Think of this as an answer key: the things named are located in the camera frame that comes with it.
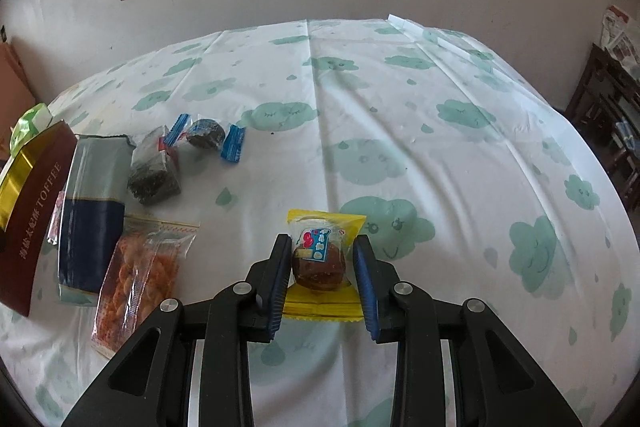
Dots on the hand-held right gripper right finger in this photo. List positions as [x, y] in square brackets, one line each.
[365, 292]

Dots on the clear orange snack packet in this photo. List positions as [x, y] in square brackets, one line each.
[140, 277]

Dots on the green carton box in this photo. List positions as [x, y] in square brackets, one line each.
[32, 124]

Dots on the blue round dark snack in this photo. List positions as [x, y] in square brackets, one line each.
[206, 134]

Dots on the silver and blue foil packet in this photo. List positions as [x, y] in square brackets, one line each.
[90, 217]

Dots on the stack of printed papers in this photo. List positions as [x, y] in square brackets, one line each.
[617, 32]

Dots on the small clear red-edged packet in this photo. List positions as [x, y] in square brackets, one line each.
[54, 222]

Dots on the maroon and gold tin box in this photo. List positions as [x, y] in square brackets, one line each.
[35, 232]

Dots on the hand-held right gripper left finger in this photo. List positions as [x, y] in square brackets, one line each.
[277, 287]

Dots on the dark block snack packet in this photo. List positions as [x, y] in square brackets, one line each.
[152, 172]

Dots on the dark wooden furniture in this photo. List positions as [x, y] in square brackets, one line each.
[605, 92]

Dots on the cloud printed tablecloth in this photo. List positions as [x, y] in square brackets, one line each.
[400, 132]

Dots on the yellow cake packet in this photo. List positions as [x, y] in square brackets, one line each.
[320, 257]

